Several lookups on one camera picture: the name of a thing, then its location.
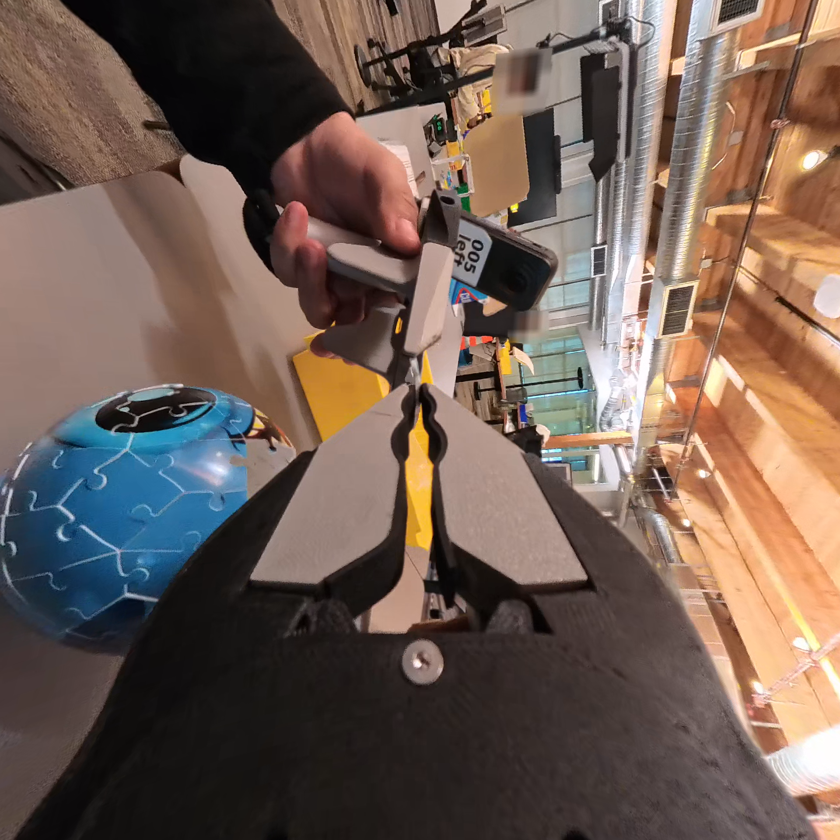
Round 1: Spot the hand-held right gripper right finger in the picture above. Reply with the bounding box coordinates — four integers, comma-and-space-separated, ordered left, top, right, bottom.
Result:
420, 385, 589, 626

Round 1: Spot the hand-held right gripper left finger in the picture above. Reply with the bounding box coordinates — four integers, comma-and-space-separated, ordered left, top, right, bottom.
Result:
248, 385, 417, 618

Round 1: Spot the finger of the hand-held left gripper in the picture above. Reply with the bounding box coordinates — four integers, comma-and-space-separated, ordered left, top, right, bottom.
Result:
400, 243, 460, 358
320, 303, 413, 389

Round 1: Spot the blue puzzle ball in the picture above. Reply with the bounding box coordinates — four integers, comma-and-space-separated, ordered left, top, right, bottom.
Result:
0, 384, 296, 651

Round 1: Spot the person's left forearm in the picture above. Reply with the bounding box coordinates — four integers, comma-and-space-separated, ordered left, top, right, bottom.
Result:
62, 0, 358, 198

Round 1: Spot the person's left hand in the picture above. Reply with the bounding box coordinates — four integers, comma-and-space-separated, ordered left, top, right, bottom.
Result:
269, 112, 424, 362

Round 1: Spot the yellow plastic storage bin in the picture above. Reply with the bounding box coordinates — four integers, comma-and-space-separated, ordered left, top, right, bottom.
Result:
292, 331, 437, 552

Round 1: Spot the tan desk divider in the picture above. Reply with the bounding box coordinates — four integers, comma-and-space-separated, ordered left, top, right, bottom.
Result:
462, 113, 531, 219

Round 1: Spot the black hanging screen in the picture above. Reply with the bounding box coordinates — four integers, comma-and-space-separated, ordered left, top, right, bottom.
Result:
525, 108, 562, 229
579, 52, 623, 183

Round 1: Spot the silver air duct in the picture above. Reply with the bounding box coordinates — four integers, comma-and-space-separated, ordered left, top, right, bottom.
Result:
591, 0, 664, 329
640, 0, 749, 421

